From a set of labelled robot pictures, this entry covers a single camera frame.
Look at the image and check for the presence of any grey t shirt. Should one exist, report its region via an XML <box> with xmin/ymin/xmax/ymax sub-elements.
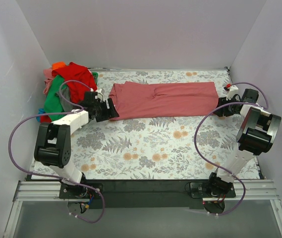
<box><xmin>56</xmin><ymin>86</ymin><xmax>79</xmax><ymax>112</ymax></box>

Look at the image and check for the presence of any red t shirt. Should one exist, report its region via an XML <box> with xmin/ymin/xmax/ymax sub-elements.
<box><xmin>43</xmin><ymin>61</ymin><xmax>97</xmax><ymax>114</ymax></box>

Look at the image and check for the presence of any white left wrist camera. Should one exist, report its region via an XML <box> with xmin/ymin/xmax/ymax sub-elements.
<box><xmin>96</xmin><ymin>88</ymin><xmax>106</xmax><ymax>102</ymax></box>

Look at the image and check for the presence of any green t shirt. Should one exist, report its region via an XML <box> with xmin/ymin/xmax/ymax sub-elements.
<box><xmin>44</xmin><ymin>70</ymin><xmax>97</xmax><ymax>121</ymax></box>

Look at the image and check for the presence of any aluminium front frame rail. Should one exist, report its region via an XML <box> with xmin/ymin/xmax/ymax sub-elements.
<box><xmin>3</xmin><ymin>179</ymin><xmax>282</xmax><ymax>238</ymax></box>

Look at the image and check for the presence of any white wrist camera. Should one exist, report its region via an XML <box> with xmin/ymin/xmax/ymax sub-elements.
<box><xmin>224</xmin><ymin>84</ymin><xmax>239</xmax><ymax>101</ymax></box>
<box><xmin>96</xmin><ymin>88</ymin><xmax>106</xmax><ymax>102</ymax></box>

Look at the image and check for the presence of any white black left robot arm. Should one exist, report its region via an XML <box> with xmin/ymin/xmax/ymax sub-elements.
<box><xmin>34</xmin><ymin>91</ymin><xmax>119</xmax><ymax>198</ymax></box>

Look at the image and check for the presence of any blue cloth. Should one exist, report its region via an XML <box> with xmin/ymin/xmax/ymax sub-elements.
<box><xmin>36</xmin><ymin>108</ymin><xmax>45</xmax><ymax>122</ymax></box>

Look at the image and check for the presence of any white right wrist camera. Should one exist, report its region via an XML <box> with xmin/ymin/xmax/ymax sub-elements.
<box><xmin>224</xmin><ymin>84</ymin><xmax>239</xmax><ymax>101</ymax></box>

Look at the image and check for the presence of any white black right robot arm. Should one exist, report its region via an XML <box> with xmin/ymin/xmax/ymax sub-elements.
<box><xmin>206</xmin><ymin>104</ymin><xmax>282</xmax><ymax>197</ymax></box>

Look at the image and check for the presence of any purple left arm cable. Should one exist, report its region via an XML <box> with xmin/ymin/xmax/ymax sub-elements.
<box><xmin>8</xmin><ymin>80</ymin><xmax>106</xmax><ymax>224</ymax></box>

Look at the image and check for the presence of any orange cloth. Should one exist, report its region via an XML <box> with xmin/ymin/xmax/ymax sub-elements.
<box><xmin>52</xmin><ymin>61</ymin><xmax>66</xmax><ymax>71</ymax></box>

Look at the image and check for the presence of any floral patterned table mat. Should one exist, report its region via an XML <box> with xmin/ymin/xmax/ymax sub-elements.
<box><xmin>31</xmin><ymin>70</ymin><xmax>260</xmax><ymax>180</ymax></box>

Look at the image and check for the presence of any pink t shirt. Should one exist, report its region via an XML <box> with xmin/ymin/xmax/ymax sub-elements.
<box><xmin>109</xmin><ymin>81</ymin><xmax>219</xmax><ymax>120</ymax></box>

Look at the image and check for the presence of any light pink cloth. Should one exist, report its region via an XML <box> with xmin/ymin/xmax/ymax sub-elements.
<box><xmin>43</xmin><ymin>67</ymin><xmax>54</xmax><ymax>95</ymax></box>

